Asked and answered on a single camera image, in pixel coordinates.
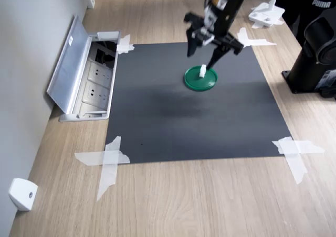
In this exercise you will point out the small white plastic terminal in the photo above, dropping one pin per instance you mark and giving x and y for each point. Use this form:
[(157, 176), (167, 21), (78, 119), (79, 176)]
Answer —
[(202, 71)]

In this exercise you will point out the round green lid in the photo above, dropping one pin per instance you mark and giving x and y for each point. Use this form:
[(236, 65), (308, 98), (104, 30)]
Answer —
[(202, 84)]

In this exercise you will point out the white tape cross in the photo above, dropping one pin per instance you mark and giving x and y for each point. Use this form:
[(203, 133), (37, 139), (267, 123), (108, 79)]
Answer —
[(110, 158), (294, 148), (246, 40), (124, 45)]

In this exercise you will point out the dark grey mat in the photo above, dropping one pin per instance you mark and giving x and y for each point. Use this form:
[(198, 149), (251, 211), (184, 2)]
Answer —
[(170, 121)]

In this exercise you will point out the white power socket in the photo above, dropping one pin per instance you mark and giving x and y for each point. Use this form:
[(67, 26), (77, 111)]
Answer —
[(99, 73), (95, 95)]

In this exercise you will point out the small white printed label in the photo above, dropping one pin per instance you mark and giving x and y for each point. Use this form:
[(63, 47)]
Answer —
[(71, 41)]

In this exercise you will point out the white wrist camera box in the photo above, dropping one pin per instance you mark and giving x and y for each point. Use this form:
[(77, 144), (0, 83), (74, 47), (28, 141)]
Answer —
[(210, 18)]

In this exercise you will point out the white camera stand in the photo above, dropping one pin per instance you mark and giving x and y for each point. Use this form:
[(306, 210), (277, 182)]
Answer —
[(266, 12)]

